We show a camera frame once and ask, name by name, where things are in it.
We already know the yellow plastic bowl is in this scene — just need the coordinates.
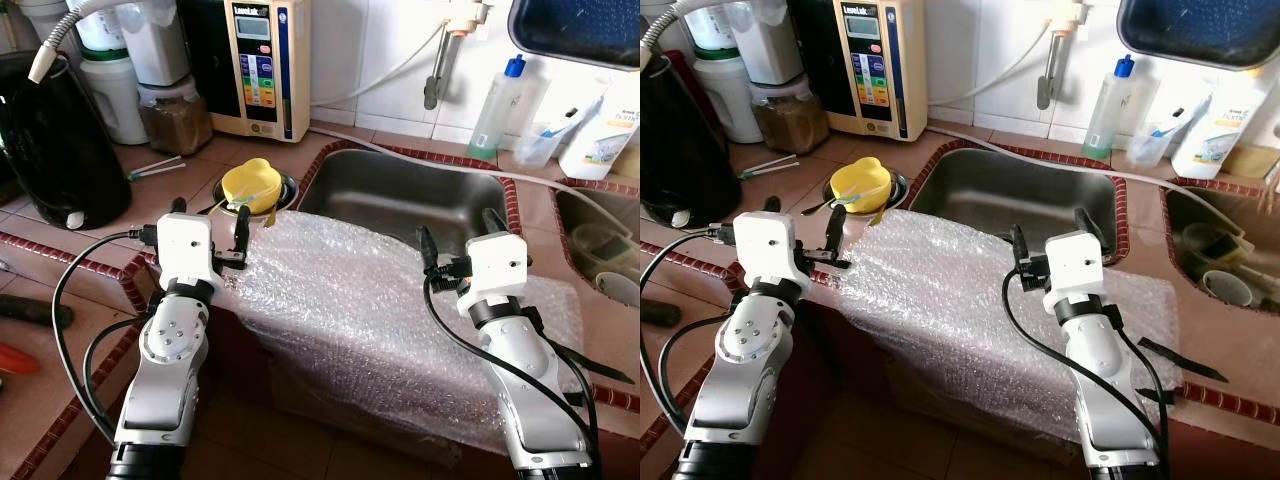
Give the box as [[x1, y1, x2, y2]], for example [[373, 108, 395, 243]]
[[830, 156, 894, 214], [220, 157, 284, 215]]

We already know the blue white toothbrush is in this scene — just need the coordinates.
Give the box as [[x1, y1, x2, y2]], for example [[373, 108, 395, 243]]
[[1150, 95, 1216, 141], [540, 95, 606, 141]]

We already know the white wall tap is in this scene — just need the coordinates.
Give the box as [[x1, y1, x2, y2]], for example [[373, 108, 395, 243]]
[[423, 0, 493, 111], [1035, 0, 1096, 111]]

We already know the stainless steel sink basin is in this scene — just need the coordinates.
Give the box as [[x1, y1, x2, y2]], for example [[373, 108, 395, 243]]
[[553, 183, 641, 313], [1160, 183, 1280, 346], [297, 148, 513, 259], [908, 148, 1126, 263]]

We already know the cream water ionizer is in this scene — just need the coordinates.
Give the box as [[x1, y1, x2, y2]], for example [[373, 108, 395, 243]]
[[178, 0, 313, 143], [790, 0, 929, 141]]

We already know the clear plastic container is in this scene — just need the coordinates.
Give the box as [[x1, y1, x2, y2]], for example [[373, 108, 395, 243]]
[[572, 225, 626, 271], [1180, 222, 1251, 276]]

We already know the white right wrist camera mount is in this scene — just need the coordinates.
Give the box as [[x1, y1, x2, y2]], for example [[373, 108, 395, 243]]
[[462, 232, 528, 306], [1043, 230, 1106, 301]]

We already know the long white hose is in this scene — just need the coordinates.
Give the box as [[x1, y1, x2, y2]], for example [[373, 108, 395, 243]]
[[310, 125, 641, 193], [925, 122, 1280, 201]]

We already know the white filter canister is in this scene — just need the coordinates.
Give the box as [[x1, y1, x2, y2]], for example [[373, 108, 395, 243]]
[[115, 0, 191, 89], [730, 0, 801, 86]]

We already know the white dish soap bottle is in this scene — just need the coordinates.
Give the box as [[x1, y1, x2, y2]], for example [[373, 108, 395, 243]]
[[558, 68, 641, 181], [1170, 68, 1266, 181]]

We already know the clear jar brown powder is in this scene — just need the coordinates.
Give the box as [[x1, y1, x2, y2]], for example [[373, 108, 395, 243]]
[[138, 82, 214, 156], [750, 80, 829, 154]]

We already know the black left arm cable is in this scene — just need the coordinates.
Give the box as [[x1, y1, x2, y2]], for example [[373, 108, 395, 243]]
[[52, 228, 161, 446], [640, 225, 741, 431]]

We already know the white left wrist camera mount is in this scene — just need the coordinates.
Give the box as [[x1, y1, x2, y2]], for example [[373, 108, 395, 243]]
[[733, 212, 798, 291], [155, 212, 223, 293]]

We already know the white jug green lid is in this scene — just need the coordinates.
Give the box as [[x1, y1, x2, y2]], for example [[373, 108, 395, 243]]
[[78, 48, 149, 147], [692, 48, 766, 144]]

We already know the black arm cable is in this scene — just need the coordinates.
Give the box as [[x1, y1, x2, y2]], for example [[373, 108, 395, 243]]
[[423, 272, 601, 463], [52, 228, 161, 446], [1002, 268, 1171, 471], [640, 225, 741, 431]]

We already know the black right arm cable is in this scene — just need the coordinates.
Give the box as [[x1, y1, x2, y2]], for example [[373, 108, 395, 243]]
[[423, 272, 601, 463], [1002, 268, 1171, 471]]

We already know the stainless steel bowl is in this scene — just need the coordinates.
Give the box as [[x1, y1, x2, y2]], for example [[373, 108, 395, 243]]
[[213, 175, 299, 217], [822, 172, 909, 215]]

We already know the thin white hose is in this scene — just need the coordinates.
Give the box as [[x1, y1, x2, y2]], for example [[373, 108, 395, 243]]
[[925, 22, 1056, 109], [310, 22, 448, 109]]

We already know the clear bottle blue cap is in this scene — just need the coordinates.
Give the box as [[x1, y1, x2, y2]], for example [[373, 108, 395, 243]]
[[467, 55, 529, 161], [1082, 53, 1138, 161]]

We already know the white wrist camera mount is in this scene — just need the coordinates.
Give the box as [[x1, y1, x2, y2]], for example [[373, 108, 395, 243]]
[[1043, 230, 1106, 301], [733, 212, 798, 291], [155, 212, 223, 293], [462, 232, 528, 306]]

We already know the black tray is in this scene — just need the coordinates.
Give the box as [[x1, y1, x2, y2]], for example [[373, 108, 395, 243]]
[[507, 0, 641, 71], [1117, 0, 1280, 71]]

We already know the clear bubble wrap sheet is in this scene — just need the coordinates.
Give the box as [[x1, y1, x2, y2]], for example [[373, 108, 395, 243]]
[[835, 208, 1183, 446], [213, 210, 588, 456]]

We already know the grey corrugated hose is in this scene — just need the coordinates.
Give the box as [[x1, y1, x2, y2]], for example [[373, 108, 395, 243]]
[[28, 0, 136, 84], [640, 0, 721, 53]]

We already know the clear plastic cup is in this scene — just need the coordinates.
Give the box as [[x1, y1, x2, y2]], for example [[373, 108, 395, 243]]
[[1127, 120, 1181, 168], [513, 120, 566, 169]]

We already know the orange object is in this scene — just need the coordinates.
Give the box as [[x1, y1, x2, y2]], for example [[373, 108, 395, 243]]
[[0, 343, 43, 376]]

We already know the black electric kettle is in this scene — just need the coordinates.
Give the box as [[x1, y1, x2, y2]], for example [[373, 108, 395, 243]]
[[0, 50, 133, 233], [640, 50, 721, 229]]

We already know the long black tape strip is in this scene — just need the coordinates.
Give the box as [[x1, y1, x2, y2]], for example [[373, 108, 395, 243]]
[[545, 340, 636, 386], [1137, 337, 1229, 384]]

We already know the grey cup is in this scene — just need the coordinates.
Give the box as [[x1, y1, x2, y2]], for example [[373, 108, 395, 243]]
[[597, 270, 641, 309], [1200, 270, 1256, 309]]

